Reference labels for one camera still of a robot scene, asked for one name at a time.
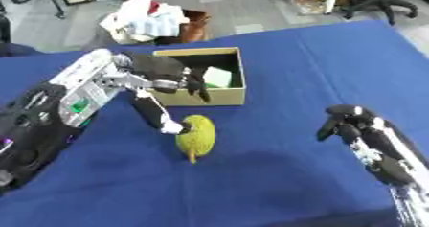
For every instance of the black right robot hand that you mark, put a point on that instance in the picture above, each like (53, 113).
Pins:
(374, 141)

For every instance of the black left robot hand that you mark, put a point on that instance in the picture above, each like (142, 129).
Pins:
(156, 68)

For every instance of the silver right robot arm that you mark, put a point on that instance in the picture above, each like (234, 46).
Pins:
(412, 205)

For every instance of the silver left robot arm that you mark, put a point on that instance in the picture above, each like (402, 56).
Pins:
(50, 109)

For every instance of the tan cardboard box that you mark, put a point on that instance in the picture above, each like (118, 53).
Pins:
(229, 93)

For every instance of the brown bag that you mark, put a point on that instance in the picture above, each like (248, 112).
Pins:
(190, 26)

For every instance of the white green block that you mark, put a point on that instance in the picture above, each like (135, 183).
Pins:
(218, 77)

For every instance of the green spiky toy fruit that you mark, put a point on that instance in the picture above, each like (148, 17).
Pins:
(195, 137)

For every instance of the black office chair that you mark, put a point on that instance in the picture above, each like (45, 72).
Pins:
(377, 0)

